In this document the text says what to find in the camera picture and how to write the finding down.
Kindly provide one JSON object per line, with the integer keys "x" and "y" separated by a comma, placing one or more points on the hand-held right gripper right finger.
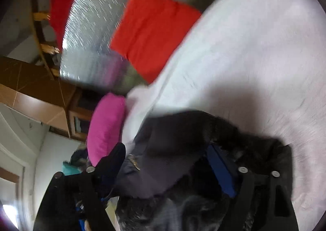
{"x": 221, "y": 170}

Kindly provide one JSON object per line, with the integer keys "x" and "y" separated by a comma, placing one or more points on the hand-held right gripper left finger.
{"x": 112, "y": 163}

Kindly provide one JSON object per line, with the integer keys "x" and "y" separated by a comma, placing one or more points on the black quilted jacket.
{"x": 173, "y": 149}

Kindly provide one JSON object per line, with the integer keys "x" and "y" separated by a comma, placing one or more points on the pink pillow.
{"x": 107, "y": 126}

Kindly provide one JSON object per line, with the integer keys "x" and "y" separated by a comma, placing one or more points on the teal jacket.
{"x": 72, "y": 168}

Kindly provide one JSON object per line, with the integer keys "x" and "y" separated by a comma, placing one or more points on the wooden cabinet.
{"x": 33, "y": 88}

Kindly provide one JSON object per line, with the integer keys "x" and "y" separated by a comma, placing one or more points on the white blanket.
{"x": 254, "y": 55}

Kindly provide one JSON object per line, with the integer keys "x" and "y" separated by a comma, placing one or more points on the wooden railing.
{"x": 45, "y": 47}

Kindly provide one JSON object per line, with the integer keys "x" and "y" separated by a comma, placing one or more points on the silver insulation mat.
{"x": 96, "y": 30}

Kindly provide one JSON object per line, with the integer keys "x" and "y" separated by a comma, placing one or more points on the red pillow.
{"x": 152, "y": 32}

